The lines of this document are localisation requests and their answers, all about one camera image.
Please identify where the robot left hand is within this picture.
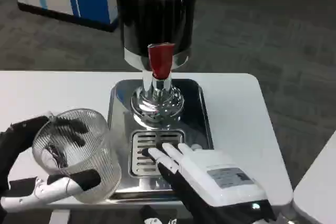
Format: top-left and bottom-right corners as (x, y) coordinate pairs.
(0, 111), (102, 213)

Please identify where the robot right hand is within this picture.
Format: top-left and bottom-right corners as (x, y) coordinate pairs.
(141, 142), (277, 224)

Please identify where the clear ribbed glass cup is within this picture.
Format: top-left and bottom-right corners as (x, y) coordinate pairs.
(31, 108), (122, 205)

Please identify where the slotted steel drip grid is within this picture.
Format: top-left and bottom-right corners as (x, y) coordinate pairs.
(128, 129), (185, 178)

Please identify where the grey table leg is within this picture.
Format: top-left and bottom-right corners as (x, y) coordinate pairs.
(49, 209), (72, 224)

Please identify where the white side table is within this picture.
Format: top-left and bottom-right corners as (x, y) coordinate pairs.
(292, 129), (336, 224)

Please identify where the dark drink dispenser, chrome base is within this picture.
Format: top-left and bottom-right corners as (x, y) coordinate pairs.
(114, 0), (197, 131)

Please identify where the red tap handle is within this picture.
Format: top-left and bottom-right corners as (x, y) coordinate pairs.
(147, 42), (175, 80)

